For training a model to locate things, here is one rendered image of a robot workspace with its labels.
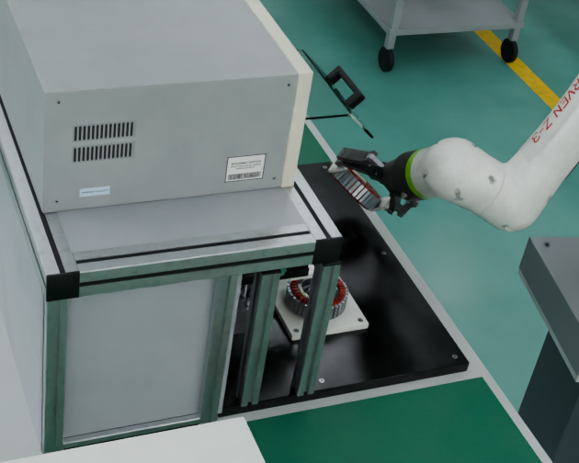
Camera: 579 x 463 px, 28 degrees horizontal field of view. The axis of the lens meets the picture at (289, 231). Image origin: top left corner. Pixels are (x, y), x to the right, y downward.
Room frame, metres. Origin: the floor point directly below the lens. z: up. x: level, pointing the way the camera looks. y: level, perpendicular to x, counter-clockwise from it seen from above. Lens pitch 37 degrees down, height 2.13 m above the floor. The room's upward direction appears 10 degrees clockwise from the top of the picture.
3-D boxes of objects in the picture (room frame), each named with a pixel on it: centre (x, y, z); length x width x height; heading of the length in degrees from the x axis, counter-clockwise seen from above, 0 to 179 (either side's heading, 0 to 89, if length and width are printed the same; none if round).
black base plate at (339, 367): (1.71, 0.00, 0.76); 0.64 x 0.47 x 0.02; 28
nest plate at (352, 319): (1.61, -0.07, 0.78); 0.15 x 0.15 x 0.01; 28
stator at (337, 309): (1.61, -0.07, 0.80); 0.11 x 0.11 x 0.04
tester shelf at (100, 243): (1.57, 0.27, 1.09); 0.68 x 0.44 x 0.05; 28
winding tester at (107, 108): (1.58, 0.28, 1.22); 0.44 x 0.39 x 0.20; 28
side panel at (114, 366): (1.25, 0.19, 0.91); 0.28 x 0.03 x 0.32; 118
